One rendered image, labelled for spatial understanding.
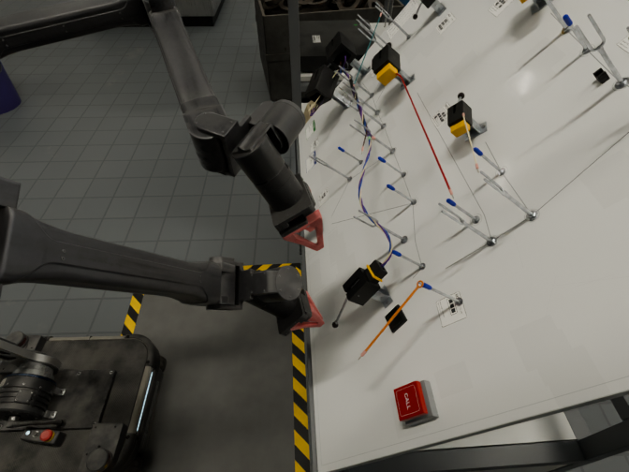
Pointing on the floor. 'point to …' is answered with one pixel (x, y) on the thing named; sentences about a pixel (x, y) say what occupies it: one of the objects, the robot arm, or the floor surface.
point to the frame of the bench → (492, 455)
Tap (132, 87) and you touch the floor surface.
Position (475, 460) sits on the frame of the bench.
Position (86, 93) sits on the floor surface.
